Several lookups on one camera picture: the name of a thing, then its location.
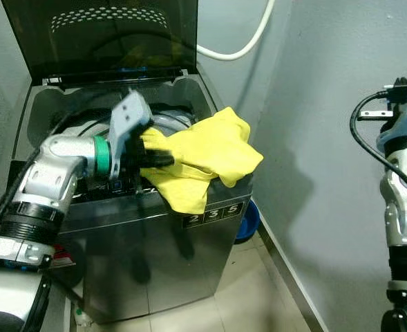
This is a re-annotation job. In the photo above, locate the grey washer drum rim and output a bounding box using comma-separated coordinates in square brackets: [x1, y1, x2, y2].
[72, 105, 198, 139]

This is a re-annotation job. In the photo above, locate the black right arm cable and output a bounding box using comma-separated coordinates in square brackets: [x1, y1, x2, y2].
[350, 82, 407, 205]

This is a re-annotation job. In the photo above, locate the white water hose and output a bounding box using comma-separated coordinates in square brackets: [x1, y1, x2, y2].
[196, 0, 277, 62]

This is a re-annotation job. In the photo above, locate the yellow garment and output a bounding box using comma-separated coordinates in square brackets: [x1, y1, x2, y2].
[140, 107, 265, 216]

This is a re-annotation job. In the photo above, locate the blue plastic basin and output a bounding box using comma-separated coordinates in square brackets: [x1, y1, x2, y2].
[234, 199, 262, 245]

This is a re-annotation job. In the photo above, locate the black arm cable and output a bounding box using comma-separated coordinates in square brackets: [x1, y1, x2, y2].
[0, 111, 77, 244]
[350, 82, 407, 205]

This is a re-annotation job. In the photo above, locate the small white bottle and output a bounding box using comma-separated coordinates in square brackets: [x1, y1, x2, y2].
[72, 308, 94, 330]

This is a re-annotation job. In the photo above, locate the dark tinted washer lid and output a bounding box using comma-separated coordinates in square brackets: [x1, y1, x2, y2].
[1, 0, 200, 86]

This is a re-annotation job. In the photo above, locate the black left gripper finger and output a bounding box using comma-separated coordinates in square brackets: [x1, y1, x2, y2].
[140, 149, 177, 171]

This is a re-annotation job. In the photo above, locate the black number label sticker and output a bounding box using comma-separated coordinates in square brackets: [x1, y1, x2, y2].
[182, 202, 246, 230]

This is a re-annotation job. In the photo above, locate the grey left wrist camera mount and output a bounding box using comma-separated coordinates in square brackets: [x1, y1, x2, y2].
[108, 90, 153, 178]

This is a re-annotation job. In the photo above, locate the grey top-load washing machine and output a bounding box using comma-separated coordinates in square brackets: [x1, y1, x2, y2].
[13, 69, 255, 326]

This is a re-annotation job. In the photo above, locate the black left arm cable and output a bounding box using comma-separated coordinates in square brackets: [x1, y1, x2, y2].
[0, 111, 77, 244]

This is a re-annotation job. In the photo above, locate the red and white sticker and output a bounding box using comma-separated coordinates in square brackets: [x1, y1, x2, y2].
[50, 243, 77, 270]

